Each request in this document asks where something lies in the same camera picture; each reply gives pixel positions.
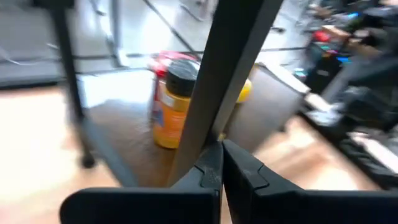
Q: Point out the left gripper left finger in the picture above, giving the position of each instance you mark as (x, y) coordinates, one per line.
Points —
(140, 205)

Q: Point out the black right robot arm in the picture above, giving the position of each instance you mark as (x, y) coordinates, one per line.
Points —
(373, 93)

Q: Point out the red-lidded spice container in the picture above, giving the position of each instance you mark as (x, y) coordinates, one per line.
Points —
(161, 67)

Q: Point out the black-framed wooden shelf unit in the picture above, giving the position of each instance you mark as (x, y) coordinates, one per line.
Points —
(217, 77)

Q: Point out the dark spice jar yellow lid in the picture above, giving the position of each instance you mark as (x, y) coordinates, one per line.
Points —
(245, 91)

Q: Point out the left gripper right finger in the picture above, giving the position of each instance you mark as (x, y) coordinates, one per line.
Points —
(295, 208)

